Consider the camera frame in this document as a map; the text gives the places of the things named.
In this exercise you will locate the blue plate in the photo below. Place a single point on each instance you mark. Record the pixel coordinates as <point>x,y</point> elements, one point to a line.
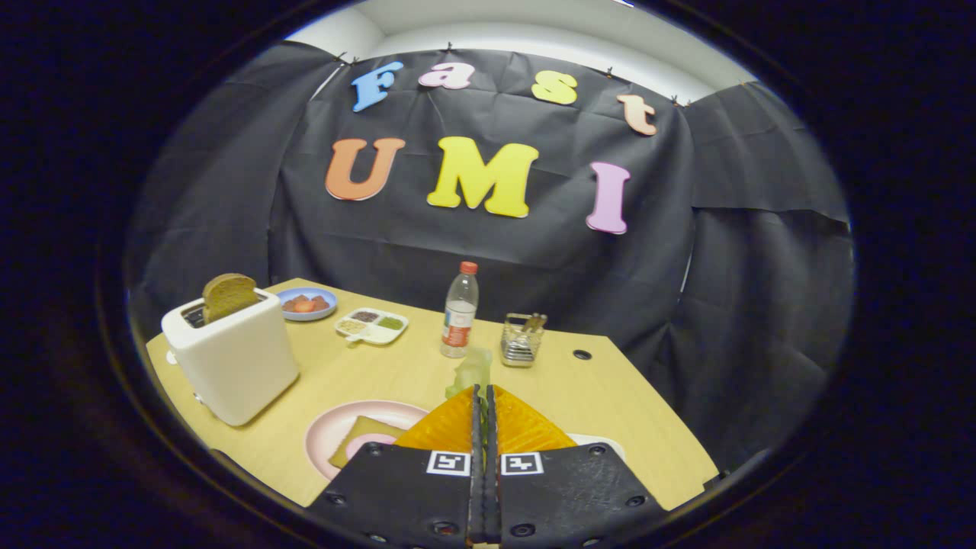
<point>305,316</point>

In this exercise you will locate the black backdrop cloth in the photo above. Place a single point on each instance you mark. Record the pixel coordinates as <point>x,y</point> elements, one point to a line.
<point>496,259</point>

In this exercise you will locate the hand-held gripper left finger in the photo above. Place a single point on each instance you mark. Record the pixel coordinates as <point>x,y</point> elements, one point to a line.
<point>412,496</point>

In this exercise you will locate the white toaster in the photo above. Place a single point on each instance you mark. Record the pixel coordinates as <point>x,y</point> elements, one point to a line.
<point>236,366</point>

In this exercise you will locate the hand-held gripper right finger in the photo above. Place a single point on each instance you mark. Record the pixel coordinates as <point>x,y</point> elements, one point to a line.
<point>564,496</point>

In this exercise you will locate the flat brown bread slice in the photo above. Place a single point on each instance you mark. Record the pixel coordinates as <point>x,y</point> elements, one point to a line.
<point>362,428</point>

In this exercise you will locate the brown meat patty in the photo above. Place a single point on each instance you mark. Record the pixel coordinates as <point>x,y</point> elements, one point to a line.
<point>290,304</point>
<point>319,302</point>

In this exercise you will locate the wooden utensil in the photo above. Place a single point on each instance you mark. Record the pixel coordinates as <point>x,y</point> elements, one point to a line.
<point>537,321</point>

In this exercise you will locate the small white plate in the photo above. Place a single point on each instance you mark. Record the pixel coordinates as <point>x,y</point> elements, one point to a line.
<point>602,441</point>

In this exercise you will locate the clear bottle with red cap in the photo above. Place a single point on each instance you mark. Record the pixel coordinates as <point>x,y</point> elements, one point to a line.
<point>459,320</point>

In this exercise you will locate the green lettuce leaf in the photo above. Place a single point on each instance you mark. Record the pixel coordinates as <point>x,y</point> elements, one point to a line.
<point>473,370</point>

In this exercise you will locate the brown toast slice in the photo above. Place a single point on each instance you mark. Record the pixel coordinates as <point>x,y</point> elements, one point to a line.
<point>229,296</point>

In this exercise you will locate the white divided seasoning tray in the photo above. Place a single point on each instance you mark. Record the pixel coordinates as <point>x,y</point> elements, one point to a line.
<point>374,333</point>

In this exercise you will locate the pink plate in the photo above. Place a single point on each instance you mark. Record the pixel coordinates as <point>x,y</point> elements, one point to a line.
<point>328,435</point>

